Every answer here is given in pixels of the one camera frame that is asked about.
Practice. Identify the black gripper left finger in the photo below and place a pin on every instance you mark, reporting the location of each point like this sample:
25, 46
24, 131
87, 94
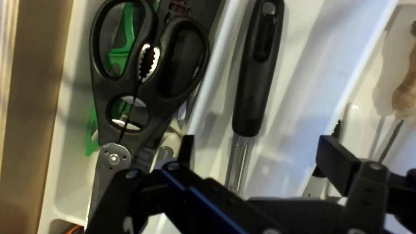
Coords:
131, 198

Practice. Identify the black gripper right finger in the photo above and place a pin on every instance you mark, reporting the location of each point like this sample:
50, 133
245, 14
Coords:
371, 189

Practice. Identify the black handled potato peeler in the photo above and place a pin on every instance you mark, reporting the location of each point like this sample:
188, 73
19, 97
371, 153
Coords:
259, 59

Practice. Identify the black kitchen scissors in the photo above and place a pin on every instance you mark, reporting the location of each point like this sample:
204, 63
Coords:
141, 77

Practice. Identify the open wooden kitchen drawer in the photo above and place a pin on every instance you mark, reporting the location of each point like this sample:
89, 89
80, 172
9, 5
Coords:
29, 109

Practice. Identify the white cutlery organizer tray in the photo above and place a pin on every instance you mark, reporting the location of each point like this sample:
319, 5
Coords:
340, 63

